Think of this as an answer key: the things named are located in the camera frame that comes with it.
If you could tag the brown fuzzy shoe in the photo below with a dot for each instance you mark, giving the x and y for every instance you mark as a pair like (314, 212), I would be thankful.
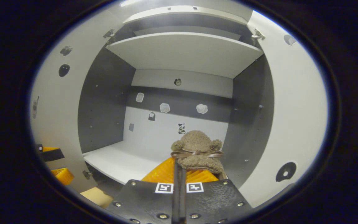
(197, 141)

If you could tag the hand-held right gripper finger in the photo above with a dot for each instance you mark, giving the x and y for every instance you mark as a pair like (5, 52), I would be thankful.
(183, 202)
(176, 202)

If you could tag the white shoe cabinet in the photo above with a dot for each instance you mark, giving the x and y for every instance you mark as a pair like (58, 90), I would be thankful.
(166, 124)

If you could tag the white cabinet drawer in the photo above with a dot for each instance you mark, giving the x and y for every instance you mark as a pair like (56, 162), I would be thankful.
(185, 12)

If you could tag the white cabinet door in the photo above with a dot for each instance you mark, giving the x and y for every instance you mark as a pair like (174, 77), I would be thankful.
(57, 109)
(294, 124)

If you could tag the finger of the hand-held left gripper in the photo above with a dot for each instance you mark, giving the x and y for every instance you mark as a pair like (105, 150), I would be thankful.
(63, 176)
(51, 154)

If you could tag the white cabinet shelf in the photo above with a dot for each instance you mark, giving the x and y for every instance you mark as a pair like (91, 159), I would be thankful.
(120, 158)
(185, 53)

